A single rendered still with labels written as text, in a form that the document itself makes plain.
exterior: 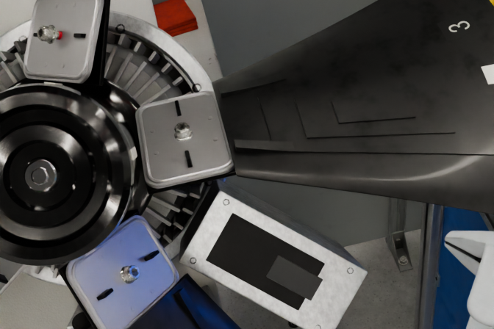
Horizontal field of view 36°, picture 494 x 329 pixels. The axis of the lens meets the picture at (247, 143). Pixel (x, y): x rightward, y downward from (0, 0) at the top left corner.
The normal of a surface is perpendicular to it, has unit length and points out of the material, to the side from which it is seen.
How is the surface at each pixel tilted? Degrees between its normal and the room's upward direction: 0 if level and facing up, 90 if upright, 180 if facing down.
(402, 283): 0
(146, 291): 54
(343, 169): 15
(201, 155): 0
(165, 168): 0
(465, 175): 22
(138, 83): 47
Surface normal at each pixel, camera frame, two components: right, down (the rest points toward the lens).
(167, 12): -0.11, -0.70
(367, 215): 0.19, 0.67
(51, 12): -0.70, -0.14
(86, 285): 0.71, -0.35
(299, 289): 0.07, 0.07
